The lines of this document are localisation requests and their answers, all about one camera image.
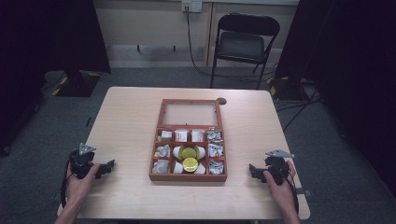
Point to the small jar with yellow lid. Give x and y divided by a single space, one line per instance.
190 164

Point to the person's left hand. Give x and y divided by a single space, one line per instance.
77 188

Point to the silver grey packet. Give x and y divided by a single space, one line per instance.
162 151
165 135
160 166

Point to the black folding chair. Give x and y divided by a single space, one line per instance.
241 45

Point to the silver packet with blue print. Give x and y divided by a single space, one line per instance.
216 167
214 136
215 150

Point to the white rounded container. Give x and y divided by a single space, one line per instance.
176 151
202 152
200 169
177 168

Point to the white and red packet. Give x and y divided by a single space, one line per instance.
197 136
181 136

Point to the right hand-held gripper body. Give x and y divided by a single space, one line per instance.
277 168

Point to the dark curtain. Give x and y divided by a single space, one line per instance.
351 62
46 34

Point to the person's right hand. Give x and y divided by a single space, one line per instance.
284 193

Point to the black stand base, striped tape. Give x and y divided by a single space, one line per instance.
76 84
288 88

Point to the white wall socket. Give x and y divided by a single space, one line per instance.
192 5

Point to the wooden compartment box, glass lid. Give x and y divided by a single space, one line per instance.
162 179

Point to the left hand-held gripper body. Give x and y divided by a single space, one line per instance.
81 161

